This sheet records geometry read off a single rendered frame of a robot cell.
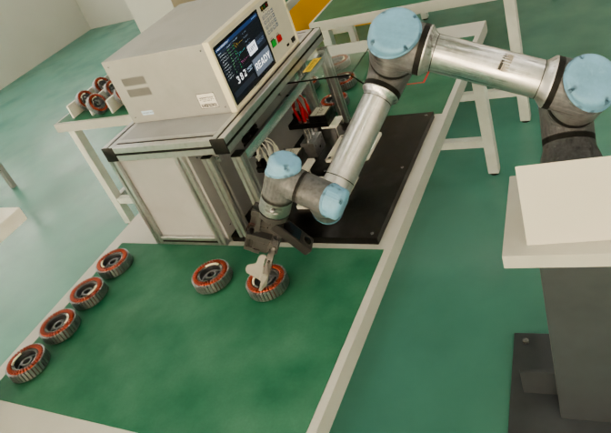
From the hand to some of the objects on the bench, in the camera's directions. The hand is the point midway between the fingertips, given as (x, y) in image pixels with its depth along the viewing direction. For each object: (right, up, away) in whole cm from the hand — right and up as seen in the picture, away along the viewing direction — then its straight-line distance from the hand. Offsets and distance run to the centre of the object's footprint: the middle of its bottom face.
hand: (269, 271), depth 152 cm
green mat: (-23, -14, +4) cm, 27 cm away
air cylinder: (+13, +35, +51) cm, 63 cm away
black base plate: (+20, +26, +37) cm, 50 cm away
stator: (-16, -4, +14) cm, 22 cm away
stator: (0, -5, +4) cm, 6 cm away
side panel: (-26, +5, +34) cm, 43 cm away
